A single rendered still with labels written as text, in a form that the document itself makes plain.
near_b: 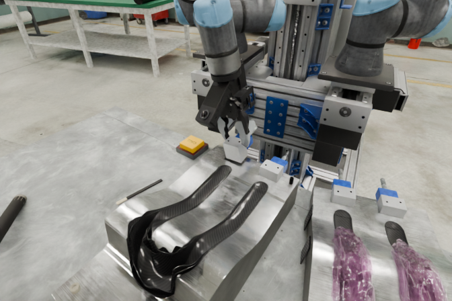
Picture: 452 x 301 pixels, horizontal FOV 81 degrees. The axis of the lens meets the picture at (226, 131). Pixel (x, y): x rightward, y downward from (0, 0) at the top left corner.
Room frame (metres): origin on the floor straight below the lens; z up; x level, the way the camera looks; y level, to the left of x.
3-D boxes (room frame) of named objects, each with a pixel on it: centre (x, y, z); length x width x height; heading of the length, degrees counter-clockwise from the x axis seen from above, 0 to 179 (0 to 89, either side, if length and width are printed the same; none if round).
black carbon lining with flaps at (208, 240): (0.37, 0.05, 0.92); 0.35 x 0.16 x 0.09; 145
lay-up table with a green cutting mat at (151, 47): (4.21, 1.83, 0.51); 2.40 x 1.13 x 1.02; 70
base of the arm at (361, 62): (0.88, -0.45, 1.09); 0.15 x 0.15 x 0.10
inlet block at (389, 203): (0.47, -0.41, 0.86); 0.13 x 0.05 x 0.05; 162
